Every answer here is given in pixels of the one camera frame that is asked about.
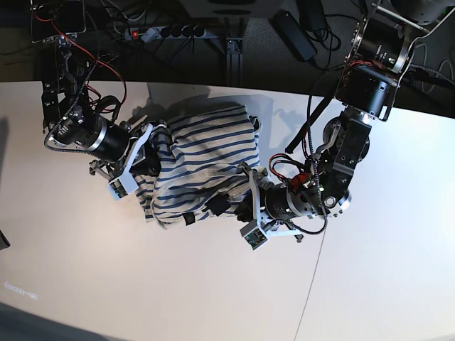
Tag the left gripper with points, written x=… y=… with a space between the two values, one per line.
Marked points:
x=274 y=206

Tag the black power adapter brick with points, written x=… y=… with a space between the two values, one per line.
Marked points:
x=292 y=35

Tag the dark object at left edge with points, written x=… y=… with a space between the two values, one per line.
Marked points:
x=4 y=242

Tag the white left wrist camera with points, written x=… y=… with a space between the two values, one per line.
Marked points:
x=254 y=235

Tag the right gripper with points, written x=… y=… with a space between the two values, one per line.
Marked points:
x=121 y=150

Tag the blue white striped T-shirt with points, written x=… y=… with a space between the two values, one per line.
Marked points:
x=200 y=158

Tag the aluminium frame post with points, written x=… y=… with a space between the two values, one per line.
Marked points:
x=233 y=51

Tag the black tripod stand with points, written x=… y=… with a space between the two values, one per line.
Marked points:
x=428 y=78

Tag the black power strip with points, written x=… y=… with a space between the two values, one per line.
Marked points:
x=179 y=31

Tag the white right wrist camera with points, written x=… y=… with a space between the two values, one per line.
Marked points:
x=122 y=186

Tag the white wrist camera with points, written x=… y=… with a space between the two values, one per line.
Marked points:
x=254 y=235
x=122 y=186

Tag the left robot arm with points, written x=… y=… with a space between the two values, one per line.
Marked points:
x=312 y=176

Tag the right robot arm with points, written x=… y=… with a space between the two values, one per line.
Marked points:
x=76 y=117

